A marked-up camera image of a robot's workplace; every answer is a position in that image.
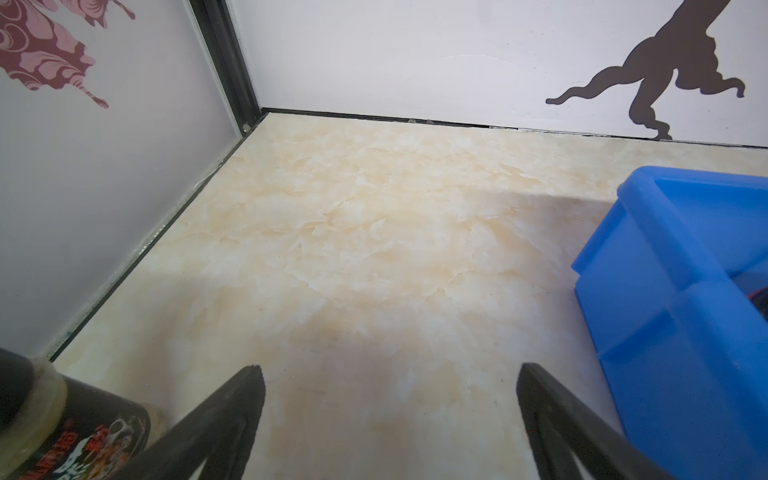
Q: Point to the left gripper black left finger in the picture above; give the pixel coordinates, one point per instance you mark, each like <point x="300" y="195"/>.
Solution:
<point x="214" y="440"/>

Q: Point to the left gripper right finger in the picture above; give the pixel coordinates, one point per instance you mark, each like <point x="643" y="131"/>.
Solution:
<point x="566" y="437"/>

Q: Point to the blue plastic bin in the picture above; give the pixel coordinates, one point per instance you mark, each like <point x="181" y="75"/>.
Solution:
<point x="664" y="284"/>

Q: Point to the small dark spice jar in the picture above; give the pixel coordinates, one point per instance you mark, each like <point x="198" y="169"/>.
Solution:
<point x="54" y="427"/>

